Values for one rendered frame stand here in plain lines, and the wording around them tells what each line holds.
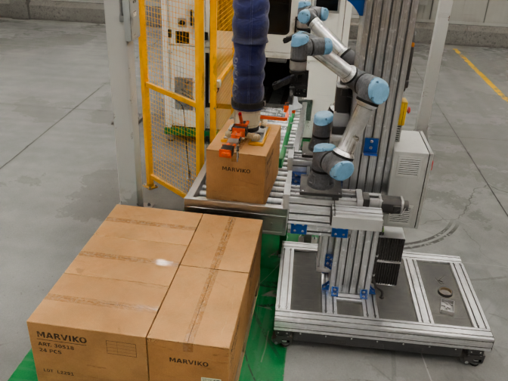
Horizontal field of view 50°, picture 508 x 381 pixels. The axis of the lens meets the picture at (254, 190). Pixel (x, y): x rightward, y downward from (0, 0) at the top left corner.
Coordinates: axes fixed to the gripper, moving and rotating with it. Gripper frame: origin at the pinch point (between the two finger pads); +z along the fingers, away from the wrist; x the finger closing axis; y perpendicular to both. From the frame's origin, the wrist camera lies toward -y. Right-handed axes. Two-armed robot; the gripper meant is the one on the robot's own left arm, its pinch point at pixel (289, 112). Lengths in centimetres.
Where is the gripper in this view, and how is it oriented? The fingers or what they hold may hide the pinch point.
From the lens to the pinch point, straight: 254.6
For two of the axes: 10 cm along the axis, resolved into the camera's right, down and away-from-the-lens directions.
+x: 1.0, -4.5, 8.9
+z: -0.4, 8.9, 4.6
